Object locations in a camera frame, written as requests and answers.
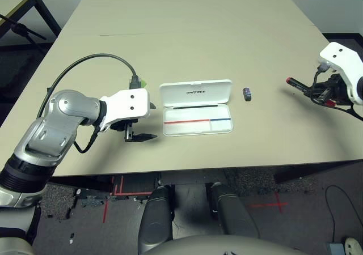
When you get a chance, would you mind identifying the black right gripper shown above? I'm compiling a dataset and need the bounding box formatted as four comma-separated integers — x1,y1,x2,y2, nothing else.
310,74,352,105

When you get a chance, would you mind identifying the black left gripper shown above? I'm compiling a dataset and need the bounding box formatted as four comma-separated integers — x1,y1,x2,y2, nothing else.
110,101,158,143

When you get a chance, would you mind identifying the black marker red cap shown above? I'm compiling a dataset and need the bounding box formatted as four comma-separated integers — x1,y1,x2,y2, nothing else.
285,77,337,108

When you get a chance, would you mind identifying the white plastic pencil case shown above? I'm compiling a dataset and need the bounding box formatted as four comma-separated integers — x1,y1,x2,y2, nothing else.
158,79,235,138

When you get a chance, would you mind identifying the grey robot left leg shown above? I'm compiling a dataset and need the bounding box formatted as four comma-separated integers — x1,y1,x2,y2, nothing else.
138,185,175,254

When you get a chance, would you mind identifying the grey robot leg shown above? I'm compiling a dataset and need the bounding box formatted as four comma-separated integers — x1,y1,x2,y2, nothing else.
138,185,175,254
208,181,261,239

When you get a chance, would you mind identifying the grey robot right leg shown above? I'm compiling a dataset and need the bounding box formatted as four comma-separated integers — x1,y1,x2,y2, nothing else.
208,181,261,239

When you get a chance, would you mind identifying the beige robot torso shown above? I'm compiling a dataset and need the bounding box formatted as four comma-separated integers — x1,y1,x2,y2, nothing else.
143,235,310,255

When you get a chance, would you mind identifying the white object on floor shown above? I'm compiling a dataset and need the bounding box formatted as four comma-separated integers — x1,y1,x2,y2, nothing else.
344,236,363,255

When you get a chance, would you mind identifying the grey floor box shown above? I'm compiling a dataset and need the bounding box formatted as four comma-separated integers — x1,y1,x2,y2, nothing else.
326,241,345,255

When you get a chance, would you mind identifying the black tripod stand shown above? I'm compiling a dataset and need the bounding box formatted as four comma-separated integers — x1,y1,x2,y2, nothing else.
0,13,48,41

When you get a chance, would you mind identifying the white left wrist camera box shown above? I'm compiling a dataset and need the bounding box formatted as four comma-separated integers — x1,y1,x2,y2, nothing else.
98,88,151,133

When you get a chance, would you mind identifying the black wall baseboard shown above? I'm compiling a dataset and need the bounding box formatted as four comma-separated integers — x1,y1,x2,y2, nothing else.
322,32,363,40

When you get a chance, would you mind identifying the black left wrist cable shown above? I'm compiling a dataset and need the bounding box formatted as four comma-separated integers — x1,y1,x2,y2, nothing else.
36,53,142,154

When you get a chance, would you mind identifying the black floor cable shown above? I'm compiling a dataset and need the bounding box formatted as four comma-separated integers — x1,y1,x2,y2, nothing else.
324,185,363,241

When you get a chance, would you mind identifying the beige side table black frame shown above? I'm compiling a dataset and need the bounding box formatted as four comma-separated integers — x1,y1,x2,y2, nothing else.
0,0,62,53

